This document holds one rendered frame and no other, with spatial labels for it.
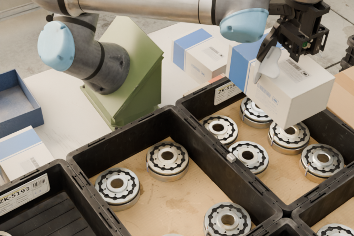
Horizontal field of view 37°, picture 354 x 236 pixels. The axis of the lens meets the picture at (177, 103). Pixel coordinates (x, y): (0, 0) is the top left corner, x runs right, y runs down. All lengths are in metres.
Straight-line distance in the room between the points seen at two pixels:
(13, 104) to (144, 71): 0.44
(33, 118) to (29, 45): 1.52
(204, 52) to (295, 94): 0.67
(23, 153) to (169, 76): 0.56
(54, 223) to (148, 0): 0.56
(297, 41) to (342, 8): 2.48
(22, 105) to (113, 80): 0.33
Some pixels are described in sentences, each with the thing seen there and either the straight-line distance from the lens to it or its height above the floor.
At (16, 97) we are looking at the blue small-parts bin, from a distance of 1.71.
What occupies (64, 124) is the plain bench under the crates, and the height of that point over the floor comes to 0.70.
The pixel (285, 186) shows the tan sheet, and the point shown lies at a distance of 1.30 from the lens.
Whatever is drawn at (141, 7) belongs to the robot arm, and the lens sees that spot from 0.93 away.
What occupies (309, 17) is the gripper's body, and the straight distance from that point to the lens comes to 1.01.
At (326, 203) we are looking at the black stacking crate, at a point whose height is 0.89.
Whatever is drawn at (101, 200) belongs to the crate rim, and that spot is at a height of 0.93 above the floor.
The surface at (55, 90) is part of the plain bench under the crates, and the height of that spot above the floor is 0.70.
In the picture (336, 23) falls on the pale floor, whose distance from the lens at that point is 3.36.
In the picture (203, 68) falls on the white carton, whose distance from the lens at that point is 1.65.
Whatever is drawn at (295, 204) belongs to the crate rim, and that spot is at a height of 0.93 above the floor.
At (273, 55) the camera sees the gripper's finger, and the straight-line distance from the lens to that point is 1.08.
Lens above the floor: 1.84
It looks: 44 degrees down
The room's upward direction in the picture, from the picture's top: 2 degrees clockwise
